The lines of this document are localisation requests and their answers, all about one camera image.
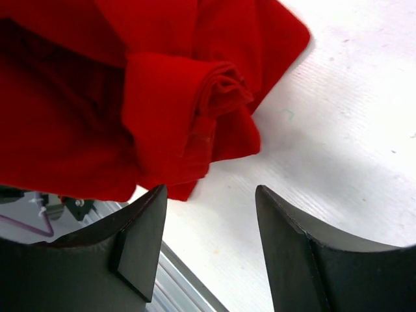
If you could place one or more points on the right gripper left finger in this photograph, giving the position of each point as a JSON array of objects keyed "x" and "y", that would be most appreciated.
[{"x": 55, "y": 276}]

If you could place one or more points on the aluminium mounting rail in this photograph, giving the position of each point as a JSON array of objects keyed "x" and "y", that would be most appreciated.
[{"x": 182, "y": 286}]

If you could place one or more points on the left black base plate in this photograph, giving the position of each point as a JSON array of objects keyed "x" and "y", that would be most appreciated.
[{"x": 79, "y": 208}]

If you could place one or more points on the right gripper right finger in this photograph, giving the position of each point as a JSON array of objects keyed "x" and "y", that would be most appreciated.
[{"x": 313, "y": 266}]

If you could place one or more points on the red t shirt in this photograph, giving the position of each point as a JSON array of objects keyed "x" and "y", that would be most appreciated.
[{"x": 99, "y": 97}]

